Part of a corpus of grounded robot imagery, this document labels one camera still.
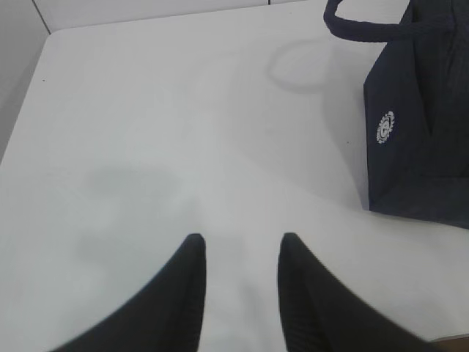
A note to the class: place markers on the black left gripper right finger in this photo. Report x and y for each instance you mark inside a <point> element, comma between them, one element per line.
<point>318,313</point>

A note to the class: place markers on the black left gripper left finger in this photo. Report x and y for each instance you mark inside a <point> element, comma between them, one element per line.
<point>165,315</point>

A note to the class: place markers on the navy blue lunch bag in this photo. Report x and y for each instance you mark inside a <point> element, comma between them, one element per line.
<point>416,110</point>

